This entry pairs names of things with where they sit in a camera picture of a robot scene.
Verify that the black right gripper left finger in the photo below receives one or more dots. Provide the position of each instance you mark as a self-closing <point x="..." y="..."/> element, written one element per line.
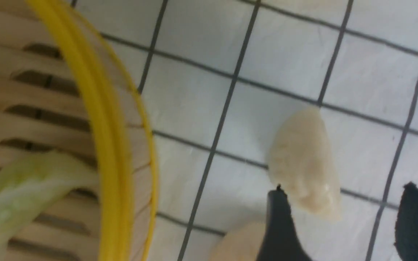
<point x="280" y="241"/>

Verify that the white dumpling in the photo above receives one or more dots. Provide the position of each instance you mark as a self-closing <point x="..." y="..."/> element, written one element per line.
<point x="241" y="244"/>
<point x="300" y="161"/>

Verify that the pale green dumpling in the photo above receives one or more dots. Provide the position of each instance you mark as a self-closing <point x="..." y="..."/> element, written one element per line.
<point x="28" y="186"/>

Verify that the bamboo steamer tray yellow rim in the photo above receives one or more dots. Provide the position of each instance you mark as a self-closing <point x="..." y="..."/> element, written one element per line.
<point x="63" y="88"/>

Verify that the white checkered tablecloth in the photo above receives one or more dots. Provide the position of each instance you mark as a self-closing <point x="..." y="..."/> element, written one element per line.
<point x="218" y="78"/>

